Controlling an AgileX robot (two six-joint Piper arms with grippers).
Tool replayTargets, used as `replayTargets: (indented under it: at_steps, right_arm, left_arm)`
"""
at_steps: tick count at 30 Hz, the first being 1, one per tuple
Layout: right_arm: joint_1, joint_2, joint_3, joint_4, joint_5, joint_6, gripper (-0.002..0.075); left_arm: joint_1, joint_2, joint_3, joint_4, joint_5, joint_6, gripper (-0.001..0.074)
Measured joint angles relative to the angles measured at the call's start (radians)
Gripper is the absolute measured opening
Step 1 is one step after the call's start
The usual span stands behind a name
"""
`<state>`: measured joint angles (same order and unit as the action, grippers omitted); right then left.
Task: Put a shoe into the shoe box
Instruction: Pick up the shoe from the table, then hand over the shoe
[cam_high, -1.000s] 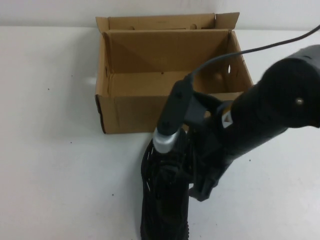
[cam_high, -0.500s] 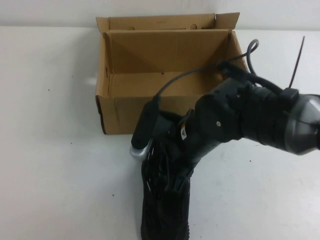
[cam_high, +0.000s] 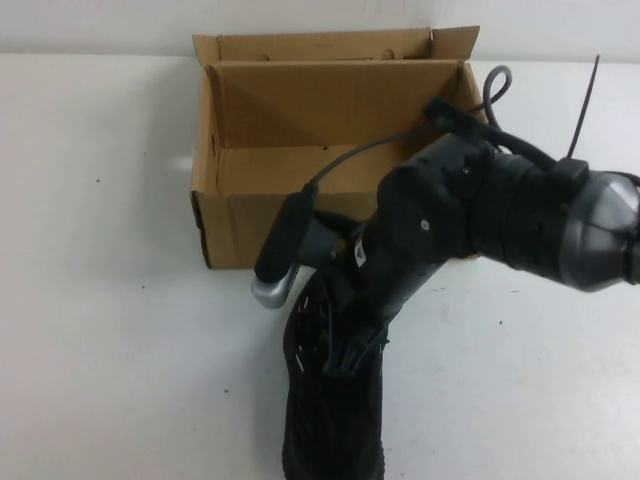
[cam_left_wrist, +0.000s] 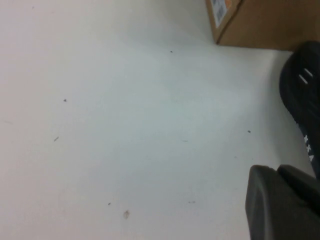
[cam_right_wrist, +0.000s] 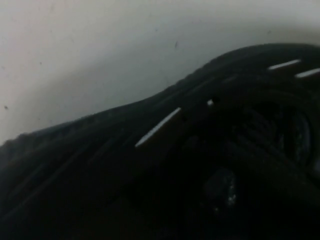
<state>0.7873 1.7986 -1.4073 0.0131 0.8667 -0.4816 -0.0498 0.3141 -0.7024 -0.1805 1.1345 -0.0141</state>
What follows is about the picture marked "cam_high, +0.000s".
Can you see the black mesh sneaker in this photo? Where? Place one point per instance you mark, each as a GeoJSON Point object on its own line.
{"type": "Point", "coordinates": [320, 425]}

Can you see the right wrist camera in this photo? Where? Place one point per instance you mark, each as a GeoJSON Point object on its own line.
{"type": "Point", "coordinates": [280, 240]}

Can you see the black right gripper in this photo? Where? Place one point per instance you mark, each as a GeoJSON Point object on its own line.
{"type": "Point", "coordinates": [415, 225]}

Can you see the brown cardboard shoe box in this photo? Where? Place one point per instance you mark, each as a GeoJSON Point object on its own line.
{"type": "Point", "coordinates": [300, 100]}

